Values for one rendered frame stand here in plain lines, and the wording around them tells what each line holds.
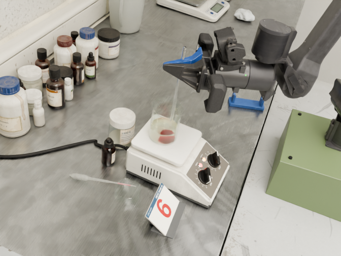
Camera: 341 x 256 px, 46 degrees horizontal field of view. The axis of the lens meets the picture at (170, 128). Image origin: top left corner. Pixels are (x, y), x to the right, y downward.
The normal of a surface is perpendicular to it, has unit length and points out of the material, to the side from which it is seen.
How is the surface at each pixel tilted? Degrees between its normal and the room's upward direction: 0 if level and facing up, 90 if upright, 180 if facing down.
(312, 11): 90
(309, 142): 4
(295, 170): 90
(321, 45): 87
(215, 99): 90
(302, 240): 0
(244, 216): 0
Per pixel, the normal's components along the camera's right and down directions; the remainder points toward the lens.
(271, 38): -0.32, 0.54
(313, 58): 0.07, 0.62
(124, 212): 0.14, -0.76
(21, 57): 0.92, 0.33
